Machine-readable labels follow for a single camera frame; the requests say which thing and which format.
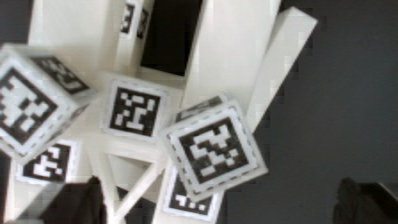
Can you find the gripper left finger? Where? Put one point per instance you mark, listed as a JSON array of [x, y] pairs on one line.
[[76, 207]]

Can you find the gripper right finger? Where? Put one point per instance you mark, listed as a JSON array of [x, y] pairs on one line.
[[366, 203]]

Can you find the white chair leg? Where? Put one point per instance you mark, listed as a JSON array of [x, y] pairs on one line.
[[44, 97], [211, 147]]

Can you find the white chair back frame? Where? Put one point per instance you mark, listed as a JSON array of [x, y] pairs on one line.
[[136, 105]]

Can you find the white U-shaped obstacle frame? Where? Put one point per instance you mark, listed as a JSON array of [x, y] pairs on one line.
[[289, 35]]

